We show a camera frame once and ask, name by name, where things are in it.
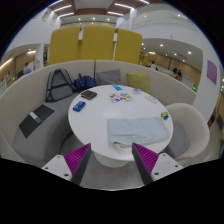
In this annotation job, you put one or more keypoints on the grey cushion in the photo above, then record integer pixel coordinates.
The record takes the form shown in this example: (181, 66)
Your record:
(108, 77)

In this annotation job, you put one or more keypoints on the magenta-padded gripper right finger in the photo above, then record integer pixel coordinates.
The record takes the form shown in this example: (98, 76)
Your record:
(146, 160)

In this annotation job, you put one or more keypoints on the yellow-green cushion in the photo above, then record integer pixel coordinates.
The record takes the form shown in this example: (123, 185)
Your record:
(138, 82)

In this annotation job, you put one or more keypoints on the blue rectangular box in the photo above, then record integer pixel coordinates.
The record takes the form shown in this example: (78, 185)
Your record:
(79, 106)

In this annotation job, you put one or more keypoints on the purple wall poster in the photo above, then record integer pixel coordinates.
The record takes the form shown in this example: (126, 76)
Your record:
(212, 71)

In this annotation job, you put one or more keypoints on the grey mesh backpack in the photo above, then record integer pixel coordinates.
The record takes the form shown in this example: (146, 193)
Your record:
(60, 85)

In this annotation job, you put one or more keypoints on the dark blue patterned bag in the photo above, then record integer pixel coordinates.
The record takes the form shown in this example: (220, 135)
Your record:
(85, 82)

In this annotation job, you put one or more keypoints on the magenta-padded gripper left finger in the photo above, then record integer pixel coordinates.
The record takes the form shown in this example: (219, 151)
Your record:
(77, 160)

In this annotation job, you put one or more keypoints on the white flat box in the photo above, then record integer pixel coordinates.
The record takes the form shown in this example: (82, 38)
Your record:
(151, 99)

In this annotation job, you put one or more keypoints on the colourful sticker sheet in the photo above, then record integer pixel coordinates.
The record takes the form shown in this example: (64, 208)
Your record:
(121, 97)

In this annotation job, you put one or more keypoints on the blue card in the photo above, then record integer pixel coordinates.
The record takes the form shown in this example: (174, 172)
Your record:
(117, 87)

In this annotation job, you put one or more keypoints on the white armchair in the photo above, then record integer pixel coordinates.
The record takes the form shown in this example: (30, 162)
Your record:
(195, 126)

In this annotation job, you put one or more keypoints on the light blue towel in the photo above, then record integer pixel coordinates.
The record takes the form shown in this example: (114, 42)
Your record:
(136, 131)

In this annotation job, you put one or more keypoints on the curved white sofa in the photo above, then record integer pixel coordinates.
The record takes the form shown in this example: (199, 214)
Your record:
(20, 96)

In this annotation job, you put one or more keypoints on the yellow partition panel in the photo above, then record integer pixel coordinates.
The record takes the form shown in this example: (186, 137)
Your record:
(128, 46)
(97, 41)
(65, 45)

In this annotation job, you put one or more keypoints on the ceiling lights group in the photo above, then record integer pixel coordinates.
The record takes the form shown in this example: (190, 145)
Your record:
(123, 5)

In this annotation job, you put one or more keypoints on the person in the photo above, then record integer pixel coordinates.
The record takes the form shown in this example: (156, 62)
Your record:
(26, 69)
(179, 73)

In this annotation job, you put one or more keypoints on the white and blue packet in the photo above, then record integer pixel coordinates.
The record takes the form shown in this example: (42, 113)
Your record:
(137, 90)

